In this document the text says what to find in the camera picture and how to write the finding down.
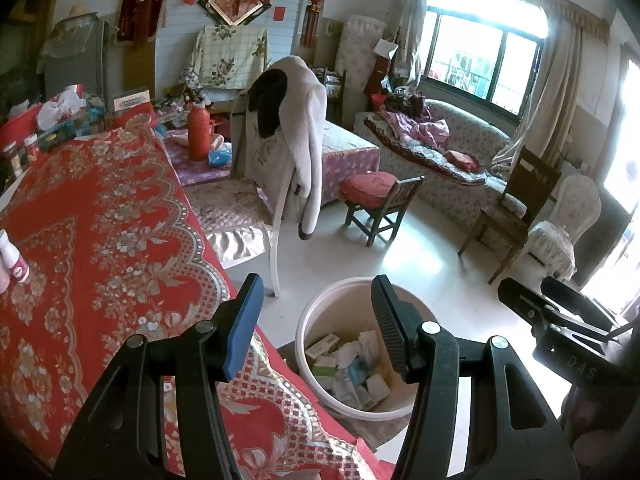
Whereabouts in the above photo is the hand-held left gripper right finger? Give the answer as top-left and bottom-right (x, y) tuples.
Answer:
(370, 275), (581, 480)

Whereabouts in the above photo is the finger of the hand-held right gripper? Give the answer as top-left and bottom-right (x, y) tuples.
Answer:
(497, 276), (610, 347)
(541, 275), (627, 332)

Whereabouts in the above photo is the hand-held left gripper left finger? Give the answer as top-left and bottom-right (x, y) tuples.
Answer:
(52, 273), (265, 480)

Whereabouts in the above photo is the pile of discarded packets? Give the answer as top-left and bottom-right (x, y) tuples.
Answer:
(305, 329), (401, 411)

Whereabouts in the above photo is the white plastic bucket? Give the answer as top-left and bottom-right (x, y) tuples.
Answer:
(296, 276), (441, 421)

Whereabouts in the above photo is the person's right hand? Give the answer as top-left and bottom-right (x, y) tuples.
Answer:
(559, 385), (640, 462)

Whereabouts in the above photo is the white ornate chair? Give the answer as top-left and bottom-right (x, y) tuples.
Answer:
(510, 175), (603, 286)

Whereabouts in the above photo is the small dark wooden stool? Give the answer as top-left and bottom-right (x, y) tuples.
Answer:
(344, 176), (426, 248)

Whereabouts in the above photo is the white chair with padded seat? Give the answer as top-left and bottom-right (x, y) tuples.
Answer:
(187, 87), (281, 298)

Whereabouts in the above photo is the brown wooden chair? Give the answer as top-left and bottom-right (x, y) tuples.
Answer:
(457, 146), (563, 286)

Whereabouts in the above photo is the red stool cushion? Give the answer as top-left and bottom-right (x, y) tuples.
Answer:
(340, 171), (399, 207)

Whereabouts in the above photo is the bright glass door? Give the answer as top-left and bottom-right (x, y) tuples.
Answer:
(582, 55), (640, 316)

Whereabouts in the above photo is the red sofa cushion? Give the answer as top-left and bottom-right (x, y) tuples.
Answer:
(444, 150), (481, 173)

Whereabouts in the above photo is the red floral tablecloth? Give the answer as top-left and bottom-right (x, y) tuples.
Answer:
(0, 112), (396, 480)

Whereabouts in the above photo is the purple floral covered table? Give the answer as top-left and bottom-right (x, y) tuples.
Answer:
(164, 120), (381, 206)

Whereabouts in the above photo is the floral sofa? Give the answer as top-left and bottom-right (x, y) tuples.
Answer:
(354, 99), (531, 221)

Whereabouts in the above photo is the red thermos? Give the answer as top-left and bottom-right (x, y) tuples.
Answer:
(187, 101), (211, 162)

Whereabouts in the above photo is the pile of pink clothes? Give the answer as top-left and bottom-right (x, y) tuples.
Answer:
(380, 87), (451, 151)

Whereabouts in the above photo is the beige curtain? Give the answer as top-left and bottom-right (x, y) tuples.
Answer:
(492, 25), (583, 176)

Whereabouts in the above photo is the white pill bottle pink label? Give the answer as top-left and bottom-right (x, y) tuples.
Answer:
(0, 230), (31, 283)

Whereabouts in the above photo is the flat gift box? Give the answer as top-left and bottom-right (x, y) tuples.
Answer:
(112, 89), (152, 112)

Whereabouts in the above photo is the large window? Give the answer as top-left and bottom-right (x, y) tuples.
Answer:
(420, 0), (551, 116)

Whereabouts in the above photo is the floral checked cover cloth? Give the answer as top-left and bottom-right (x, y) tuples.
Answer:
(192, 26), (268, 91)

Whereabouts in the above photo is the white plastic bag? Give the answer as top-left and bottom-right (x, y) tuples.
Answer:
(37, 92), (83, 128)

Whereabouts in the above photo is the red plastic basin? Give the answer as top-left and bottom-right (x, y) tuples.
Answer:
(0, 102), (46, 146)

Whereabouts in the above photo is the grey fridge with cover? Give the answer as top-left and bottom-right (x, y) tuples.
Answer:
(40, 14), (108, 106)

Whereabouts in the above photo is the diamond framed wall picture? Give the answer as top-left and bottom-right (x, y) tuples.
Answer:
(197, 0), (271, 28)

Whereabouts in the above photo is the red wall hanging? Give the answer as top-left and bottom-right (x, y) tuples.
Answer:
(117, 0), (176, 43)

